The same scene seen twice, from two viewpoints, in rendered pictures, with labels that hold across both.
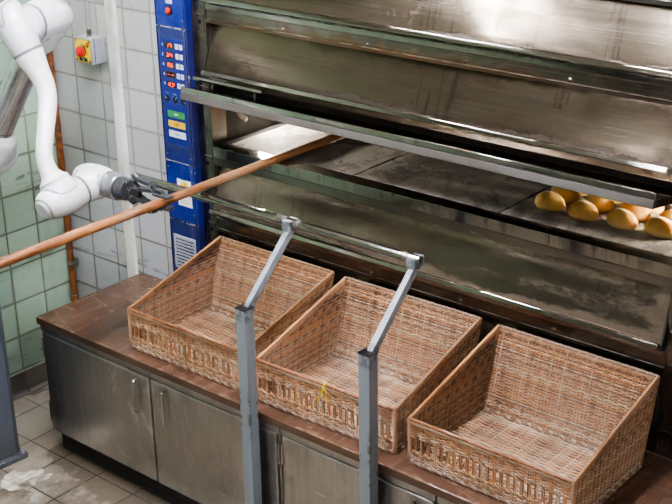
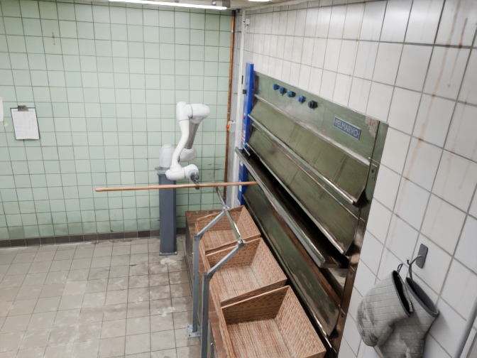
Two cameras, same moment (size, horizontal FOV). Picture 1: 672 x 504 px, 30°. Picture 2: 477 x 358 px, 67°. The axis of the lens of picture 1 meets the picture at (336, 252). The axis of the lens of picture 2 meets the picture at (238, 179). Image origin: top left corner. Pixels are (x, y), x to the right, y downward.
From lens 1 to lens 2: 2.12 m
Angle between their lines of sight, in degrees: 32
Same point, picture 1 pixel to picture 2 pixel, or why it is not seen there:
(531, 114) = (311, 197)
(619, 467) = not seen: outside the picture
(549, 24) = (321, 156)
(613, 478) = not seen: outside the picture
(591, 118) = (327, 208)
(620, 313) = (321, 309)
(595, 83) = (330, 192)
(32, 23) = (186, 111)
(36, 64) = (182, 126)
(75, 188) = (179, 171)
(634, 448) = not seen: outside the picture
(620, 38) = (340, 172)
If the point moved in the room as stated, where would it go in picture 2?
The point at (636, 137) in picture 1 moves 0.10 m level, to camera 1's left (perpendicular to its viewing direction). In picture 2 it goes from (338, 226) to (319, 219)
